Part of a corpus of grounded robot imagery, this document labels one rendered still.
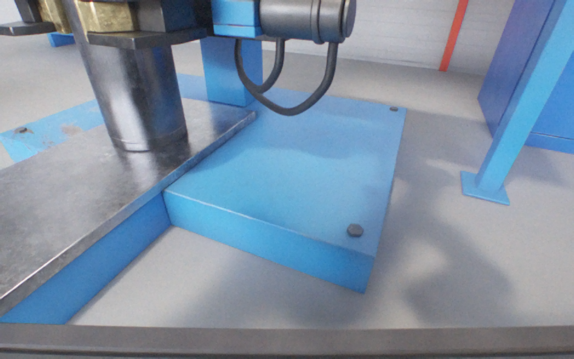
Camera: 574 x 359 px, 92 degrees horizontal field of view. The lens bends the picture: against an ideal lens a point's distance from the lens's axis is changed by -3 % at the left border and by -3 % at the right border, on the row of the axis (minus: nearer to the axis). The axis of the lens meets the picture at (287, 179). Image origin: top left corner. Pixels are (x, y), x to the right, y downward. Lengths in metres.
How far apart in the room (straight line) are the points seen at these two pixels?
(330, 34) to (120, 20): 0.41
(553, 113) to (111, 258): 1.54
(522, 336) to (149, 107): 0.79
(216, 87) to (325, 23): 0.68
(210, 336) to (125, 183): 0.55
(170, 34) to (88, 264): 0.47
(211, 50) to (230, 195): 0.66
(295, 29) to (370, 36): 1.95
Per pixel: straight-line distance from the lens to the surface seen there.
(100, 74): 0.82
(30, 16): 0.99
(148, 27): 0.68
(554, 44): 0.95
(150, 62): 0.80
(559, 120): 1.53
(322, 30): 0.64
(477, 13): 2.56
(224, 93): 1.21
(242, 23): 0.69
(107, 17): 0.69
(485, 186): 1.08
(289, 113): 0.79
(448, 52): 2.53
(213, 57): 1.19
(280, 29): 0.68
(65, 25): 0.93
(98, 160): 0.88
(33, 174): 0.91
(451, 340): 0.27
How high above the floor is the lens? 0.54
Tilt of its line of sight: 35 degrees down
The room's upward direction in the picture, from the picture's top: 1 degrees clockwise
